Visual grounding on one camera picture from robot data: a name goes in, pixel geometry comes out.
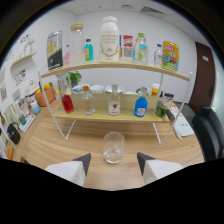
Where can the large white bottle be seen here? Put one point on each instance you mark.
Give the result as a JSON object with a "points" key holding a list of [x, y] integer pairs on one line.
{"points": [[109, 41]]}

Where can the brown door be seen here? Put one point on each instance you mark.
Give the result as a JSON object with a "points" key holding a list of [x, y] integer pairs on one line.
{"points": [[202, 76]]}

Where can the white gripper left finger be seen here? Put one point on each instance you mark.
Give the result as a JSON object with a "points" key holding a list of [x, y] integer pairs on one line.
{"points": [[71, 170]]}

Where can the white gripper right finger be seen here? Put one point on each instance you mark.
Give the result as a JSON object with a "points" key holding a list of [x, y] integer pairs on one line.
{"points": [[156, 168]]}

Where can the red white card box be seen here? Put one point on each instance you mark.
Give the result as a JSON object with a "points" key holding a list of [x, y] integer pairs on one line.
{"points": [[127, 46]]}

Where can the white fabric pouch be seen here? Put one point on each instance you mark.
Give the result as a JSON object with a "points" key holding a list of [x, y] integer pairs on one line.
{"points": [[183, 126]]}

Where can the clear bottle green cap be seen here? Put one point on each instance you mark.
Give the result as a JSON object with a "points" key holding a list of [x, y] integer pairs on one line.
{"points": [[141, 50]]}

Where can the blue liquid bottle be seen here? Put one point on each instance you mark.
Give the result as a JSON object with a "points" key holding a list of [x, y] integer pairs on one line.
{"points": [[141, 106]]}

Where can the clear glass tumbler with ice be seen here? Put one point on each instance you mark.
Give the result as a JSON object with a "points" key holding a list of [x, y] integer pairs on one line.
{"points": [[113, 150]]}

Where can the small dark bottles set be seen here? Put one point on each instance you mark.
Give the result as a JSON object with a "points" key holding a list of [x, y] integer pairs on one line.
{"points": [[166, 96]]}

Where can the black kettle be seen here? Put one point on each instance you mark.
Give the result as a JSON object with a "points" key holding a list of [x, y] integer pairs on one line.
{"points": [[14, 134]]}

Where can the teal liquid bottle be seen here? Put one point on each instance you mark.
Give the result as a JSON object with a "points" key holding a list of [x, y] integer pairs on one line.
{"points": [[88, 51]]}

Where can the white wall shelf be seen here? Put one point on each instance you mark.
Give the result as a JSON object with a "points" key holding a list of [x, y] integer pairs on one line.
{"points": [[24, 58]]}

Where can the clear glass jar cork lid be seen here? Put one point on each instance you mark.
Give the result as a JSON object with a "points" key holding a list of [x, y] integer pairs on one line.
{"points": [[76, 45]]}

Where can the clear bottle brown cap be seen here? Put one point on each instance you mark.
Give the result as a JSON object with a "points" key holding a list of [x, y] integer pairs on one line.
{"points": [[88, 103]]}

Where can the black sofa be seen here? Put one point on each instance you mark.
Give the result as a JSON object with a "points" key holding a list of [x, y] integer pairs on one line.
{"points": [[208, 133]]}

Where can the white bowl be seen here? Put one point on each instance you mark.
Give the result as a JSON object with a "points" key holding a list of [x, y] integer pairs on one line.
{"points": [[109, 89], [97, 88], [80, 88]]}

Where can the clear bottle white cap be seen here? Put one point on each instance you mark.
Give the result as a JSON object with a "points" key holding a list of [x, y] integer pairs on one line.
{"points": [[114, 105]]}

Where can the light blue cup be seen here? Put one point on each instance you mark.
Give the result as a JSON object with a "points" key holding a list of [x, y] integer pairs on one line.
{"points": [[35, 107]]}

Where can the red liquid bottle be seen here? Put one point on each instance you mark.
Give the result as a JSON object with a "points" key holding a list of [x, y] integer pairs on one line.
{"points": [[67, 102]]}

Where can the orange box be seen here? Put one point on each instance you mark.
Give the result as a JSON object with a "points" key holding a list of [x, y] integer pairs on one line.
{"points": [[45, 96]]}

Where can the small pink bottle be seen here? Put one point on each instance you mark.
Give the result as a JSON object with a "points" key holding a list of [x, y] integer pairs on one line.
{"points": [[67, 56]]}

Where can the two-tier wooden shelf rack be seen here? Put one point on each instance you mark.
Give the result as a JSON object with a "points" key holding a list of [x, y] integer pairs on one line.
{"points": [[100, 110]]}

